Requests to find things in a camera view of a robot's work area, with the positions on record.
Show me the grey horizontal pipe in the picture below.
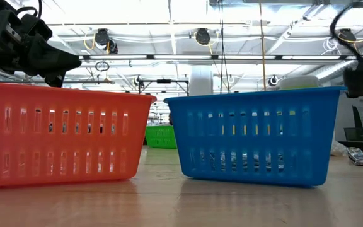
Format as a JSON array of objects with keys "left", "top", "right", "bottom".
[{"left": 64, "top": 79, "right": 116, "bottom": 86}]

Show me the orange plastic basket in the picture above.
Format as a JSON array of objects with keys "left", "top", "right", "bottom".
[{"left": 0, "top": 81, "right": 158, "bottom": 189}]

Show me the green plastic basket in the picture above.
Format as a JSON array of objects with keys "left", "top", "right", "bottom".
[{"left": 144, "top": 125, "right": 178, "bottom": 149}]

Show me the yellow plastic basket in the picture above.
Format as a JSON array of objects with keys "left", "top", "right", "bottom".
[{"left": 221, "top": 124, "right": 270, "bottom": 136}]

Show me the blue plastic basket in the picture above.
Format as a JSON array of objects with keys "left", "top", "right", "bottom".
[{"left": 163, "top": 86, "right": 348, "bottom": 187}]

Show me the white building column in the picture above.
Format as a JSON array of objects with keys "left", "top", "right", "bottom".
[{"left": 189, "top": 64, "right": 214, "bottom": 96}]

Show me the black hanging cable loop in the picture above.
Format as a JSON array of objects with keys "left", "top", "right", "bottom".
[{"left": 95, "top": 61, "right": 110, "bottom": 73}]

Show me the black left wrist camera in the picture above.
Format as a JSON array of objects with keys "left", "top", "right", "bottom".
[{"left": 20, "top": 14, "right": 54, "bottom": 42}]

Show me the black sleeved cable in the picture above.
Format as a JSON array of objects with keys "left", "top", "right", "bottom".
[{"left": 328, "top": 2, "right": 363, "bottom": 64}]

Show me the black left wrist camera cable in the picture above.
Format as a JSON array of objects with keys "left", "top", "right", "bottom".
[{"left": 15, "top": 0, "right": 43, "bottom": 19}]

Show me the yellow cable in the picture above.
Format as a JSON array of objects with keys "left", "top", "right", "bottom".
[{"left": 258, "top": 0, "right": 267, "bottom": 91}]

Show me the black background rig frame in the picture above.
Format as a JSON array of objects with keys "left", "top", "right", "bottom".
[{"left": 138, "top": 79, "right": 190, "bottom": 96}]

